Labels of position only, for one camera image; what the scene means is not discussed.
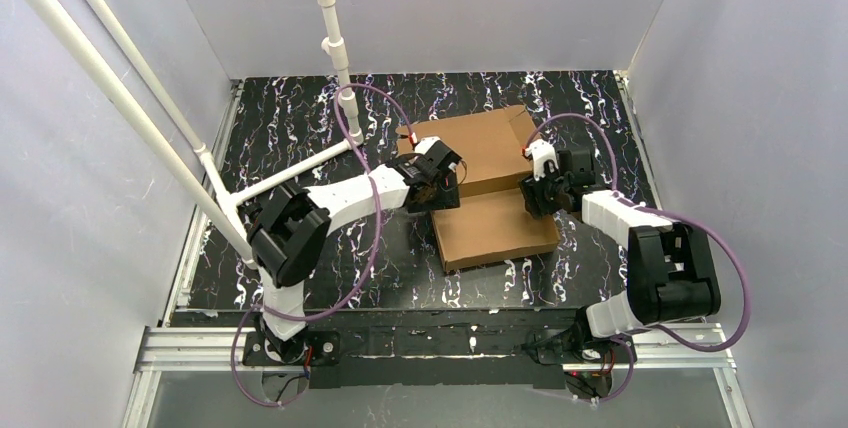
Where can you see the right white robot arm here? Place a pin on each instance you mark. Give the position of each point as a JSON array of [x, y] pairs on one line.
[[671, 272]]

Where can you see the white pvc pipe frame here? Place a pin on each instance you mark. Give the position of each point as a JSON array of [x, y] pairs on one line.
[[152, 63]]

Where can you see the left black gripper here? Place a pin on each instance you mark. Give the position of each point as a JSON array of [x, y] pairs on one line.
[[436, 189]]

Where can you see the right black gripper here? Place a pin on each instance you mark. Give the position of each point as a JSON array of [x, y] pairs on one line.
[[542, 193]]

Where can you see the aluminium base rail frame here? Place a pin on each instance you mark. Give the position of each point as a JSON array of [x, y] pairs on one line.
[[422, 348]]

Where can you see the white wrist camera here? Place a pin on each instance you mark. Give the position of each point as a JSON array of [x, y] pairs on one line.
[[423, 145], [544, 159]]

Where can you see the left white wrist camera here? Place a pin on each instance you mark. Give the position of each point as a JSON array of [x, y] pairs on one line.
[[423, 145]]

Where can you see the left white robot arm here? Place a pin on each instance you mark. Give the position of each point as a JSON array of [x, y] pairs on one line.
[[290, 230]]

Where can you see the brown cardboard box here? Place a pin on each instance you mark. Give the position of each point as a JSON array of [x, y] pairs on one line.
[[491, 224]]

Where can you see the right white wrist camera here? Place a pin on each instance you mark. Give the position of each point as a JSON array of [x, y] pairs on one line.
[[544, 159]]

